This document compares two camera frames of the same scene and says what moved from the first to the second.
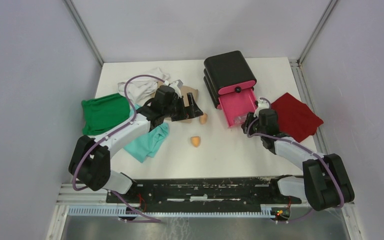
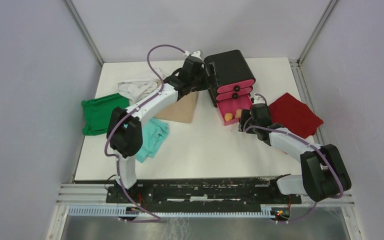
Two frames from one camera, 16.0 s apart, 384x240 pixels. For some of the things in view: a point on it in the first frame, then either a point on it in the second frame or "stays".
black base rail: (144, 193) stays
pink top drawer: (237, 87) stays
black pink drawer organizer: (229, 83) stays
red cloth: (297, 120) stays
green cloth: (99, 113) stays
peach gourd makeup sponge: (203, 118) to (238, 113)
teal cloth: (148, 145) stays
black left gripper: (189, 111) to (213, 80)
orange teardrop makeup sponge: (195, 140) to (228, 116)
